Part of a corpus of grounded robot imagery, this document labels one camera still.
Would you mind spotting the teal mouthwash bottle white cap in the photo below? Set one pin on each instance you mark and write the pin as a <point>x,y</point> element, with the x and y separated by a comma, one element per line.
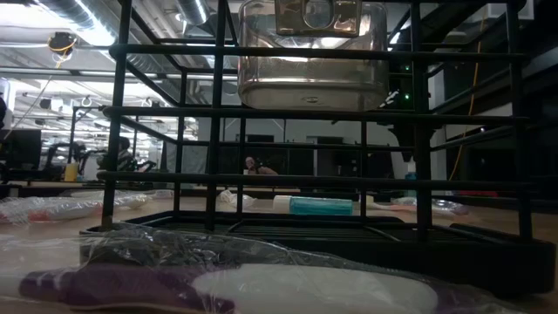
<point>320,206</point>
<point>410,175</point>

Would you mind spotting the purple white toothbrush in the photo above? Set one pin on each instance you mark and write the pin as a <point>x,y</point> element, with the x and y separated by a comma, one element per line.
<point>305,292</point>

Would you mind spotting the neighbouring station robot arm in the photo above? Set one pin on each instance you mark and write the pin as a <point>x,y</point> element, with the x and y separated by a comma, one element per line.
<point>59,161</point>
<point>91,161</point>

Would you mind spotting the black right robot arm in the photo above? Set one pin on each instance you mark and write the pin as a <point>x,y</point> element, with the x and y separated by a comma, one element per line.
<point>407,139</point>

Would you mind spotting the black storage cabinet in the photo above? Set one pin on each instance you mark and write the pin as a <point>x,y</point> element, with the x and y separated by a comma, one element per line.
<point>301,161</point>

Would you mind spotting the person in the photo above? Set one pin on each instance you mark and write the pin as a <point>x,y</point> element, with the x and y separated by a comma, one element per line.
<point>124,152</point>
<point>250,165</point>

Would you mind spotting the clear plastic cup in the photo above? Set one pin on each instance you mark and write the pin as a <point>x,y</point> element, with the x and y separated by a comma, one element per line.
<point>314,83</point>

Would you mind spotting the small yellow container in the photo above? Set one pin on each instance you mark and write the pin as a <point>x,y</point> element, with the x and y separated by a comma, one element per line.
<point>71,172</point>

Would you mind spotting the black computer monitor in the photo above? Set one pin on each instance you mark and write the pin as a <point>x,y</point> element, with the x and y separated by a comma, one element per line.
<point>22,148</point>

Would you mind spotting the narrow silver ventilation duct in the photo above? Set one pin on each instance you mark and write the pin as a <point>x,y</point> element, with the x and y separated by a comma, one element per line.
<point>192,11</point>

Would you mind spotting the neighbouring station black frame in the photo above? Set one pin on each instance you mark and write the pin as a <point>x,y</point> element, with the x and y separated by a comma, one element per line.
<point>72,131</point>

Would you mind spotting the wide silver ventilation duct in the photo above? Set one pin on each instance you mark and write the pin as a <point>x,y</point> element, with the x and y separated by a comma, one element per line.
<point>93,22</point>

